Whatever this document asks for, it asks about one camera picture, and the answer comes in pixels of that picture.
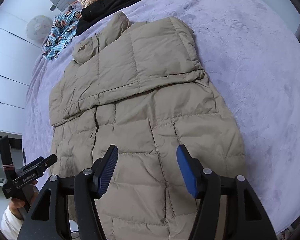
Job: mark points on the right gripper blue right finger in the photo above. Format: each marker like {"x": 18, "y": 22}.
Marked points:
{"x": 191, "y": 171}

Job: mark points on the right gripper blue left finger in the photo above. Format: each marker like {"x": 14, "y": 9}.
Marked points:
{"x": 103, "y": 171}

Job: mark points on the beige quilted puffer jacket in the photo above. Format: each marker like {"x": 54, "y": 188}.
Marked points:
{"x": 141, "y": 87}

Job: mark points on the white sleeve left forearm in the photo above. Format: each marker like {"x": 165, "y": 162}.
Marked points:
{"x": 10, "y": 225}

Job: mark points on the left hand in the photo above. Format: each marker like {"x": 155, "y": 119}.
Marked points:
{"x": 15, "y": 205}

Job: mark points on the lavender plush bed blanket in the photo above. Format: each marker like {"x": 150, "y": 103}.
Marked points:
{"x": 251, "y": 58}

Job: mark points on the white wardrobe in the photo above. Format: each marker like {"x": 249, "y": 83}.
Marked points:
{"x": 17, "y": 57}

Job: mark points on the blue monkey print garment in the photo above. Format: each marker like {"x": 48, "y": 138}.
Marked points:
{"x": 61, "y": 34}

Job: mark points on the round white pillow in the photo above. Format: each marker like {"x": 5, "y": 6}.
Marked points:
{"x": 38, "y": 28}

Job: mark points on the black garment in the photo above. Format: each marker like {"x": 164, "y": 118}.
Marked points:
{"x": 98, "y": 11}

